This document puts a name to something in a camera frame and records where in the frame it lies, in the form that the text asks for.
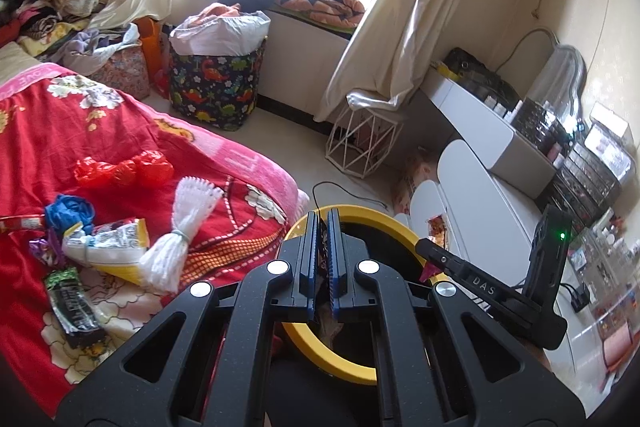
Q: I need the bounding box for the small white foam net bundle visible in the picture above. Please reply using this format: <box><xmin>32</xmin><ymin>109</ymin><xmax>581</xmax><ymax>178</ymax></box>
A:
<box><xmin>138</xmin><ymin>176</ymin><xmax>224</xmax><ymax>294</ymax></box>

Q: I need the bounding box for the dark camouflage bag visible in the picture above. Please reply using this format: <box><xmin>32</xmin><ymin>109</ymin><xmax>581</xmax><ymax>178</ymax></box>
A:
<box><xmin>442</xmin><ymin>48</ymin><xmax>520</xmax><ymax>110</ymax></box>

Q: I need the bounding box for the black cosmetics organizer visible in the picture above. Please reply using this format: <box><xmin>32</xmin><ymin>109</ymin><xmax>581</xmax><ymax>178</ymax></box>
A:
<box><xmin>512</xmin><ymin>98</ymin><xmax>623</xmax><ymax>230</ymax></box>

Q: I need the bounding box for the red plastic bag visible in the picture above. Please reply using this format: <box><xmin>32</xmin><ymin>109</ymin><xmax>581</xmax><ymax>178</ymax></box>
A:
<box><xmin>74</xmin><ymin>150</ymin><xmax>175</xmax><ymax>188</ymax></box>

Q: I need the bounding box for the black cable on floor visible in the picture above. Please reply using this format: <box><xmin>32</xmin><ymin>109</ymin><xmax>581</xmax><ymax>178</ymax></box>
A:
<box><xmin>311</xmin><ymin>180</ymin><xmax>391</xmax><ymax>212</ymax></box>

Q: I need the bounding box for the dinosaur print laundry basket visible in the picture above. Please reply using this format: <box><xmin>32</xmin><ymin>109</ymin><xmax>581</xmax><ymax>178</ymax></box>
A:
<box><xmin>168</xmin><ymin>38</ymin><xmax>268</xmax><ymax>131</ymax></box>

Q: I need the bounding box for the black bin with yellow rim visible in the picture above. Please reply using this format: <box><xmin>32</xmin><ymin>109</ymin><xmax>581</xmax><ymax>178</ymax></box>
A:
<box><xmin>283</xmin><ymin>205</ymin><xmax>456</xmax><ymax>395</ymax></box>

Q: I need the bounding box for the white bag in basket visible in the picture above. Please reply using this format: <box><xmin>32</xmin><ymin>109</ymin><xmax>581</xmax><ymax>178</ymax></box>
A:
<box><xmin>169</xmin><ymin>2</ymin><xmax>271</xmax><ymax>56</ymax></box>

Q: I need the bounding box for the red floral bed blanket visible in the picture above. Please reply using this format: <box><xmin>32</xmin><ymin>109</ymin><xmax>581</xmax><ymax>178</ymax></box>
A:
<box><xmin>1</xmin><ymin>64</ymin><xmax>308</xmax><ymax>416</ymax></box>

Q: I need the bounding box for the right cream curtain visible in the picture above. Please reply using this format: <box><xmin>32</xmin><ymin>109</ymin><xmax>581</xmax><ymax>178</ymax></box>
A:
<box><xmin>314</xmin><ymin>0</ymin><xmax>456</xmax><ymax>121</ymax></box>

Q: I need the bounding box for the blue plastic bag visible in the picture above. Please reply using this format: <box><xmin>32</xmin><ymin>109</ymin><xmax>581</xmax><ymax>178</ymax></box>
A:
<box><xmin>44</xmin><ymin>194</ymin><xmax>96</xmax><ymax>235</ymax></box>

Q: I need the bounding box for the white vanity desk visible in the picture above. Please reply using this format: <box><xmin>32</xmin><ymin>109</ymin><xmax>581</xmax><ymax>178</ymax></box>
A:
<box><xmin>422</xmin><ymin>66</ymin><xmax>559</xmax><ymax>200</ymax></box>

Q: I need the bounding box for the orange bag on floor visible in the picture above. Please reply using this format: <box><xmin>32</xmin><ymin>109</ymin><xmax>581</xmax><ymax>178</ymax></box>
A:
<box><xmin>134</xmin><ymin>16</ymin><xmax>162</xmax><ymax>82</ymax></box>

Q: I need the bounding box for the red snack wrapper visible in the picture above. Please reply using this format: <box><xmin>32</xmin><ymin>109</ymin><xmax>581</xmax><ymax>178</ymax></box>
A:
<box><xmin>0</xmin><ymin>215</ymin><xmax>46</xmax><ymax>233</ymax></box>

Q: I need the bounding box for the vanity mirror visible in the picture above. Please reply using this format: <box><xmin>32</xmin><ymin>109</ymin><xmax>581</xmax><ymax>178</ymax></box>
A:
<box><xmin>526</xmin><ymin>44</ymin><xmax>587</xmax><ymax>133</ymax></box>

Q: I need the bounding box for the dark green snack wrapper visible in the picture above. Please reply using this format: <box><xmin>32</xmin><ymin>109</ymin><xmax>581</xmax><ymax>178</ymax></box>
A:
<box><xmin>43</xmin><ymin>267</ymin><xmax>106</xmax><ymax>350</ymax></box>

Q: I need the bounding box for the cardboard box on floor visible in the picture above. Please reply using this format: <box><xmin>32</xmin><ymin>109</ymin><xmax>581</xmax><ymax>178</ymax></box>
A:
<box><xmin>392</xmin><ymin>146</ymin><xmax>438</xmax><ymax>213</ymax></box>

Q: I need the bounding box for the floral patterned fabric bag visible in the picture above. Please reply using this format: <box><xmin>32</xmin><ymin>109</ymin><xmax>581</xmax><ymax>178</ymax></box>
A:
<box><xmin>89</xmin><ymin>46</ymin><xmax>151</xmax><ymax>100</ymax></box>

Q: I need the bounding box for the purple candy wrapper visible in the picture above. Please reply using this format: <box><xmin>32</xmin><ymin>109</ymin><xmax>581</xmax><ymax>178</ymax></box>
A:
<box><xmin>28</xmin><ymin>229</ymin><xmax>66</xmax><ymax>270</ymax></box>

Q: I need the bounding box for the yellow white snack bag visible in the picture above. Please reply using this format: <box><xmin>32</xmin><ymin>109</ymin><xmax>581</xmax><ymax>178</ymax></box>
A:
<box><xmin>62</xmin><ymin>218</ymin><xmax>150</xmax><ymax>286</ymax></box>

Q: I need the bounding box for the orange patterned folded blanket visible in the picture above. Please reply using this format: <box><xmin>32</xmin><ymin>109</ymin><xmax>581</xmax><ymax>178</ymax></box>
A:
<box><xmin>274</xmin><ymin>0</ymin><xmax>366</xmax><ymax>30</ymax></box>

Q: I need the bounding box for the white wire frame stool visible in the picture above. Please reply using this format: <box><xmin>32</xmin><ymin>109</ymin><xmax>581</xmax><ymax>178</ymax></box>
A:
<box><xmin>326</xmin><ymin>104</ymin><xmax>406</xmax><ymax>179</ymax></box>

